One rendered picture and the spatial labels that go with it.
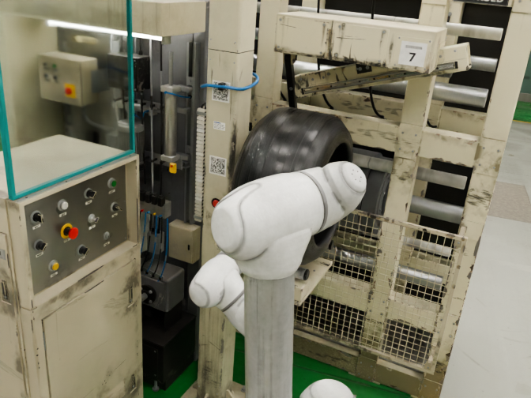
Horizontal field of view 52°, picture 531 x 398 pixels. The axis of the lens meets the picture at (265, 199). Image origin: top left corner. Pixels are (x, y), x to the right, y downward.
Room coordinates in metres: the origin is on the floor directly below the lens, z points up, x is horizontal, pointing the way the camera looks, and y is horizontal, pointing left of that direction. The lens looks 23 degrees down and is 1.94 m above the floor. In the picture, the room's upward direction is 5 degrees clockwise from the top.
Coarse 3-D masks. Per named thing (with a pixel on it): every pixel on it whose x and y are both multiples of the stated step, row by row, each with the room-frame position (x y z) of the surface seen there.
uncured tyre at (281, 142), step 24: (264, 120) 1.87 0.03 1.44; (288, 120) 1.85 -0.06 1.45; (312, 120) 1.84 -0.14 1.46; (336, 120) 1.91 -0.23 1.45; (264, 144) 1.76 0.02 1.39; (288, 144) 1.74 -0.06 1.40; (312, 144) 1.73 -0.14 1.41; (336, 144) 1.82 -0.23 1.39; (240, 168) 1.74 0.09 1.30; (264, 168) 1.70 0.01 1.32; (288, 168) 1.68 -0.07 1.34; (312, 240) 1.70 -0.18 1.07
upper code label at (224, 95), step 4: (228, 84) 1.95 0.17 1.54; (212, 88) 1.98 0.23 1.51; (216, 88) 1.97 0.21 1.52; (212, 92) 1.98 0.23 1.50; (216, 92) 1.97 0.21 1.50; (220, 92) 1.97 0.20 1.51; (224, 92) 1.96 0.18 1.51; (228, 92) 1.95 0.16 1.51; (212, 96) 1.98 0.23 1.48; (216, 96) 1.97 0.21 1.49; (220, 96) 1.97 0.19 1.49; (224, 96) 1.96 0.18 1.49; (228, 96) 1.95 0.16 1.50; (216, 100) 1.97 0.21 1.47; (220, 100) 1.96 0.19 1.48; (224, 100) 1.96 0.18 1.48; (228, 100) 1.95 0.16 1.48
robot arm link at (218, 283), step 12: (216, 264) 1.32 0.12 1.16; (228, 264) 1.33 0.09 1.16; (204, 276) 1.27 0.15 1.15; (216, 276) 1.27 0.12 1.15; (228, 276) 1.29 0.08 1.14; (240, 276) 1.33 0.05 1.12; (192, 288) 1.25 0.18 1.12; (204, 288) 1.24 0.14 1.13; (216, 288) 1.25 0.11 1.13; (228, 288) 1.27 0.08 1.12; (240, 288) 1.29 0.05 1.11; (192, 300) 1.26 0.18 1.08; (204, 300) 1.23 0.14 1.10; (216, 300) 1.24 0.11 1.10; (228, 300) 1.26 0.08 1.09
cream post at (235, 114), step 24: (216, 0) 1.98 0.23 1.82; (240, 0) 1.94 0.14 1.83; (216, 24) 1.98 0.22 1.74; (240, 24) 1.95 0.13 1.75; (216, 48) 1.98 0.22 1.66; (240, 48) 1.95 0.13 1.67; (216, 72) 1.98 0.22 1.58; (240, 72) 1.96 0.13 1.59; (240, 96) 1.97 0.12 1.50; (216, 120) 1.97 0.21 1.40; (240, 120) 1.98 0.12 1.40; (216, 144) 1.97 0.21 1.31; (240, 144) 1.99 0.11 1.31; (216, 192) 1.97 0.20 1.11; (216, 312) 1.96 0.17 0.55; (216, 336) 1.95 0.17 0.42; (216, 360) 1.95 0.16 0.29; (216, 384) 1.95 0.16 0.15
